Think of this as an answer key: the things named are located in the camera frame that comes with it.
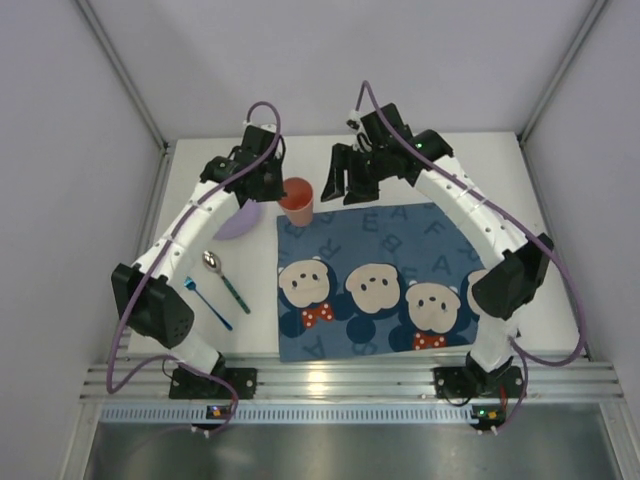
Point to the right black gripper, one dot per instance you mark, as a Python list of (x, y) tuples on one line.
[(360, 168)]

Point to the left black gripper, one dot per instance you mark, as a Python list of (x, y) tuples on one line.
[(267, 185)]

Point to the pink plastic cup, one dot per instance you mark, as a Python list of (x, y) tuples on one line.
[(298, 207)]

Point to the purple plastic plate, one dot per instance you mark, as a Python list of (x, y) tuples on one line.
[(240, 223)]

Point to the spoon with green handle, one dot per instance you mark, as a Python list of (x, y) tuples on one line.
[(213, 263)]

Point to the blue cartoon placemat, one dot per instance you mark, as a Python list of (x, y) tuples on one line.
[(374, 281)]

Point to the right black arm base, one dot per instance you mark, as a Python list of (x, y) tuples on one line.
[(461, 384)]

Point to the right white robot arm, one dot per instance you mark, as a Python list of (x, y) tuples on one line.
[(385, 147)]

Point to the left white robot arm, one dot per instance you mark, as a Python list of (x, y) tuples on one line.
[(148, 293)]

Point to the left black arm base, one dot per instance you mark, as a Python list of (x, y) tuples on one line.
[(186, 385)]

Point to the left aluminium frame post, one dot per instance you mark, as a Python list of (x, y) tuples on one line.
[(97, 29)]

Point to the aluminium frame post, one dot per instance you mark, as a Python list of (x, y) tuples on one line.
[(97, 29), (570, 55)]

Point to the slotted cable duct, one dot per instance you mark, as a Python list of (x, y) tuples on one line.
[(174, 413)]

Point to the right aluminium frame post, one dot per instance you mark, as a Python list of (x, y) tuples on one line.
[(570, 55)]

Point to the aluminium mounting rail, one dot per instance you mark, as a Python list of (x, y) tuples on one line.
[(398, 377)]

